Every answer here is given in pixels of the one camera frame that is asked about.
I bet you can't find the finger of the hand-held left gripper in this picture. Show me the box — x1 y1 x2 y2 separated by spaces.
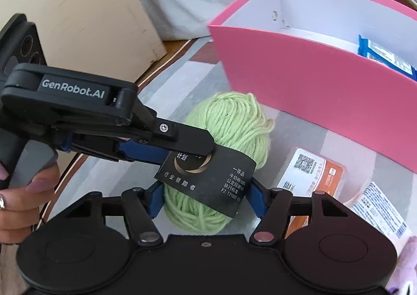
117 88 216 165
54 126 170 167

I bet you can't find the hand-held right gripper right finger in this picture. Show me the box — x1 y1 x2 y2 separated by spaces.
246 180 354 244

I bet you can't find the person's left hand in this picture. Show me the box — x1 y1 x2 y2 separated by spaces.
0 161 61 244

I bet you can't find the blue wet wipes packet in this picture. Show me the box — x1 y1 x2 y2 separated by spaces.
357 35 417 81

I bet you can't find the white tissue packet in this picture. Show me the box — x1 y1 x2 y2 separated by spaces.
344 182 413 261

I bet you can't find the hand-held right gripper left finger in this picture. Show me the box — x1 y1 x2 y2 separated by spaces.
63 182 165 247

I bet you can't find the green yarn ball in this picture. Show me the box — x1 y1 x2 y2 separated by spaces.
155 92 276 235

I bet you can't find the purple plush toy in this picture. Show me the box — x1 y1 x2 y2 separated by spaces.
388 236 417 295

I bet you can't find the pink cardboard box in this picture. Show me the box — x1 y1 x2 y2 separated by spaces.
207 0 417 173

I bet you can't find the checkered rug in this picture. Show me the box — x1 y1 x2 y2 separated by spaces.
42 0 417 250

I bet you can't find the white orange floss box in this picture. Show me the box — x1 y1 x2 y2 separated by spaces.
273 147 347 238

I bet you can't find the beige wooden board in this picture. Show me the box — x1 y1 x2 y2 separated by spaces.
0 0 167 87

